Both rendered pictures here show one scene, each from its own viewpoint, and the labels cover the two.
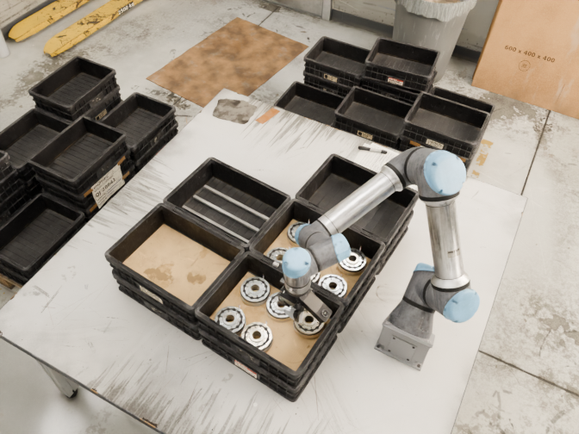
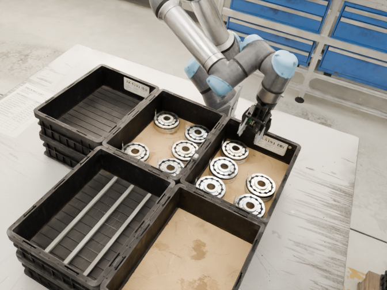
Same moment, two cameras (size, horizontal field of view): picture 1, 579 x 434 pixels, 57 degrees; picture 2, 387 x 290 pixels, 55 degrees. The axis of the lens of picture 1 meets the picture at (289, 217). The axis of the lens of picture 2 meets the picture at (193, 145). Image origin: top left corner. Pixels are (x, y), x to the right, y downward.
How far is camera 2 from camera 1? 1.63 m
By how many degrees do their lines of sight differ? 63
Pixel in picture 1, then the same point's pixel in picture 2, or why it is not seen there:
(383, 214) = (107, 100)
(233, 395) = (290, 228)
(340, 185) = not seen: hidden behind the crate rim
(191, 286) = (210, 253)
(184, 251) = (159, 268)
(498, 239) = (118, 63)
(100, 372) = not seen: outside the picture
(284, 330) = (243, 170)
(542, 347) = not seen: hidden behind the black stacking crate
